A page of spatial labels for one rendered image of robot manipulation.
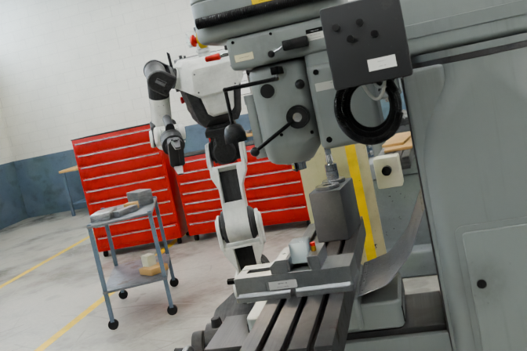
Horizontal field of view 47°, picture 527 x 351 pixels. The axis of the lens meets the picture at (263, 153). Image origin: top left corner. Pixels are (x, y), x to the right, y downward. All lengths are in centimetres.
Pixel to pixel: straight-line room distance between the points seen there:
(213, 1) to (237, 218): 107
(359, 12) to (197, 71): 116
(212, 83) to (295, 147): 81
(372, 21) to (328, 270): 69
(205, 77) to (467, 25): 118
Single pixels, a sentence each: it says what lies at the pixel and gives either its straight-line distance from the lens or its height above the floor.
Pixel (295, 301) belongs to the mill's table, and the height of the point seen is 96.
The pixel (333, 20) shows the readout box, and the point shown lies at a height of 169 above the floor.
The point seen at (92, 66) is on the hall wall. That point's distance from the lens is 1237.
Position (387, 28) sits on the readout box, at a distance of 157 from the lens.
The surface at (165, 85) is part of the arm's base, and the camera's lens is 263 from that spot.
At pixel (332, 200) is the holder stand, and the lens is 223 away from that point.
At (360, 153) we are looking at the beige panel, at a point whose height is 106.
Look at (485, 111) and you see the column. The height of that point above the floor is 137.
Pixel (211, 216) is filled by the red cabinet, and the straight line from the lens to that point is 707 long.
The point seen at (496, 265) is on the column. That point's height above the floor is 95.
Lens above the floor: 155
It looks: 6 degrees down
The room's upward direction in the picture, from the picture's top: 12 degrees counter-clockwise
